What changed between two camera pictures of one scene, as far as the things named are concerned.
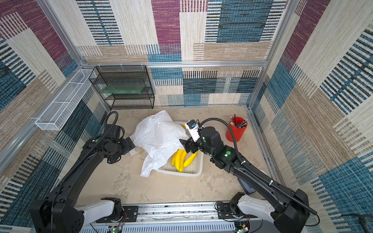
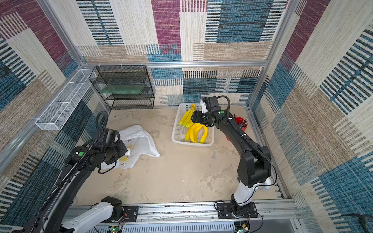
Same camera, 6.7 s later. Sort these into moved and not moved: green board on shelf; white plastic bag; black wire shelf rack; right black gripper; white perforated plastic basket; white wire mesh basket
Moved: right black gripper; white plastic bag; white perforated plastic basket
Not moved: white wire mesh basket; green board on shelf; black wire shelf rack
